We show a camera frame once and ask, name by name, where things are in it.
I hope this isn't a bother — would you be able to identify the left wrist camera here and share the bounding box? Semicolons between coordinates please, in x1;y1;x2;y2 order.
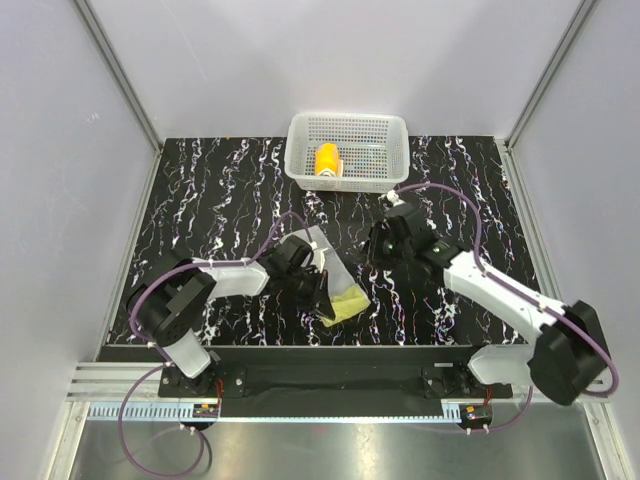
310;241;331;272

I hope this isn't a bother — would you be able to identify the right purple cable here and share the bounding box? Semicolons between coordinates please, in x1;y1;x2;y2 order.
387;182;622;435

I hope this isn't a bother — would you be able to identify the grey towel yellow frog print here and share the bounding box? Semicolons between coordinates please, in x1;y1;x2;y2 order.
309;225;370;328

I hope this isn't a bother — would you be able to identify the grey and orange towel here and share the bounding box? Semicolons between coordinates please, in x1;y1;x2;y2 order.
314;143;344;177

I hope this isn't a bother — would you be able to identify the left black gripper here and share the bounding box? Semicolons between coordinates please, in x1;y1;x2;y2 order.
283;268;335;320

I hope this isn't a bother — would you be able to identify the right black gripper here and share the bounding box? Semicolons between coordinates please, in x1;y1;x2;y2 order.
353;222;413;272

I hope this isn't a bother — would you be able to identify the white plastic mesh basket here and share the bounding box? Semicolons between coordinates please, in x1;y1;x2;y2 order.
284;112;410;194

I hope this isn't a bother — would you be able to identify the white slotted cable duct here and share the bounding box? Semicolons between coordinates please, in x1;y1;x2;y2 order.
87;399;494;424

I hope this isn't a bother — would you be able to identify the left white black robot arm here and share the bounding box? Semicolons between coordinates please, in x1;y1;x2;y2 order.
127;235;335;396

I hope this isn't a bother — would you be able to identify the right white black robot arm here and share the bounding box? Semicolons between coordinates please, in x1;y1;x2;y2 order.
365;203;610;406

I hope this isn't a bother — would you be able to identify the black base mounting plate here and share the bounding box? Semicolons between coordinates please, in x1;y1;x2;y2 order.
159;346;512;411

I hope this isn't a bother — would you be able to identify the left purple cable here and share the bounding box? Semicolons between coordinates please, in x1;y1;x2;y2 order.
118;212;321;474

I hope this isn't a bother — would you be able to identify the purple cable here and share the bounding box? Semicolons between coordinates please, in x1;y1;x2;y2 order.
387;182;622;435
118;212;321;474

